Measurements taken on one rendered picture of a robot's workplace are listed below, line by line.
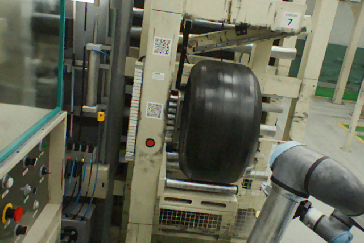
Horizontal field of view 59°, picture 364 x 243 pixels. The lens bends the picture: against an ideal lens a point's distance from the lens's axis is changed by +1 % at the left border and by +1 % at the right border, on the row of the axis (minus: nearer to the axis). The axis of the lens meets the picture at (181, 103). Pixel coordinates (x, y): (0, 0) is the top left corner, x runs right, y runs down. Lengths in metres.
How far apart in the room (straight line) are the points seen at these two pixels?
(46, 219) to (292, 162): 0.85
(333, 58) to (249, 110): 10.34
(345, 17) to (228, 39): 9.98
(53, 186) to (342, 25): 10.95
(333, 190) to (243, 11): 1.05
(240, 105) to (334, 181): 0.54
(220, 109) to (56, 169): 0.66
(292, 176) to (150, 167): 0.80
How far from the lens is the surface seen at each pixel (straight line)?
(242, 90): 1.35
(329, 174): 0.91
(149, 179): 1.60
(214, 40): 1.82
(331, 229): 1.31
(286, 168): 0.96
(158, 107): 1.46
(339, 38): 11.68
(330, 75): 11.68
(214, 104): 1.29
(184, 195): 1.53
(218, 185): 1.55
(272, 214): 1.00
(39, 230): 1.25
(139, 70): 1.44
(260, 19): 1.71
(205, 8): 1.67
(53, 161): 1.29
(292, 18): 1.76
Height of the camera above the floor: 1.65
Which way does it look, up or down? 15 degrees down
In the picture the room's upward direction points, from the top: 8 degrees clockwise
